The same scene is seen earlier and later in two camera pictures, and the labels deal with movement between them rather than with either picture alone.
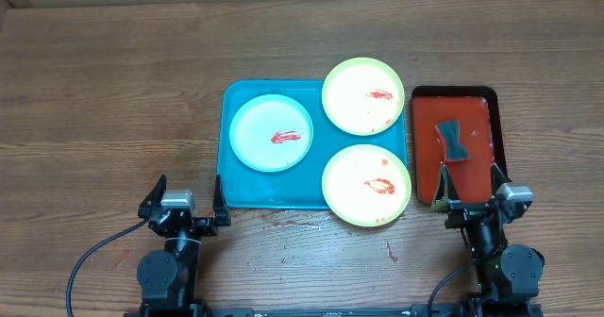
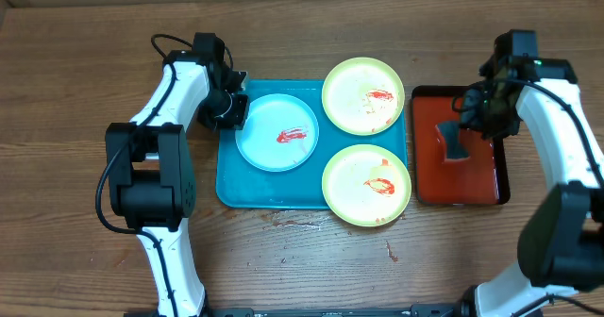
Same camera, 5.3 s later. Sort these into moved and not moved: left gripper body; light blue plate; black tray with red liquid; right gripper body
Moved: left gripper body; right gripper body
Not moved: light blue plate; black tray with red liquid
